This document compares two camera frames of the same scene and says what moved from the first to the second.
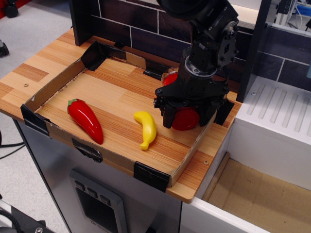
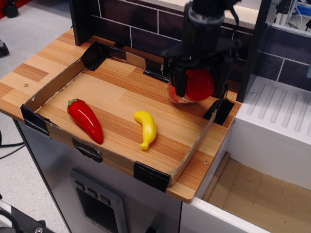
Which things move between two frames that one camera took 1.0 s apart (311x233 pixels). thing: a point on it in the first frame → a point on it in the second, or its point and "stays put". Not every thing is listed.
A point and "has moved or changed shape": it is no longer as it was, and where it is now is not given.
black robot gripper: x=196 y=85 → x=201 y=44
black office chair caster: x=4 y=50 stays put
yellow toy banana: x=149 y=127 stays put
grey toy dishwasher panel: x=99 y=210 stays put
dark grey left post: x=82 y=14 stays put
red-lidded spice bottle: x=184 y=118 has moved or changed shape
